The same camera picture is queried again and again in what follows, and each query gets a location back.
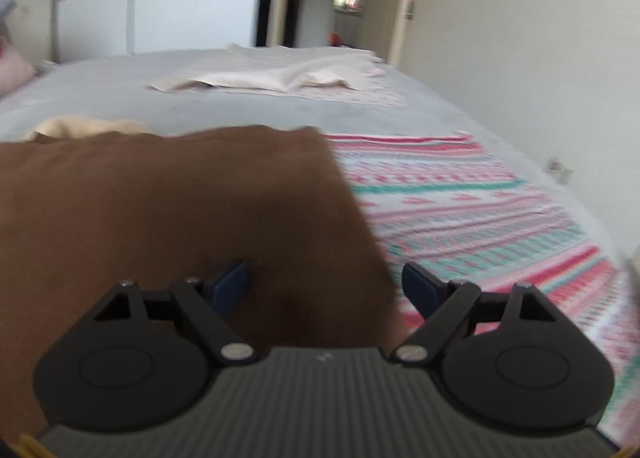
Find pink pillow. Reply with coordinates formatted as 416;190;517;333
0;44;37;95

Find cream door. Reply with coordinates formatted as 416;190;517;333
359;0;422;67

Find striped patterned blanket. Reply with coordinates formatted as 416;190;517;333
321;130;640;450

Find white cloth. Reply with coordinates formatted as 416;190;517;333
145;42;409;109

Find brown jacket with fur collar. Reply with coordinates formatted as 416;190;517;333
0;115;407;445

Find bed with grey sheet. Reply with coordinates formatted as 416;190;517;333
0;45;626;271

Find white and grey wardrobe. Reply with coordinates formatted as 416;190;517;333
49;0;282;65

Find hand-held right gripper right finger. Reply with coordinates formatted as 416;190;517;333
389;261;560;367

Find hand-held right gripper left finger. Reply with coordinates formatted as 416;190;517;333
90;260;259;367

